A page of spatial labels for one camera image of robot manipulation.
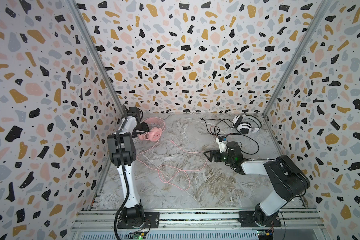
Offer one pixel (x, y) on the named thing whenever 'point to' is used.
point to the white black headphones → (245, 128)
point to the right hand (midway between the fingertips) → (207, 150)
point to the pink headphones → (155, 133)
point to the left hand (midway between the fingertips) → (143, 129)
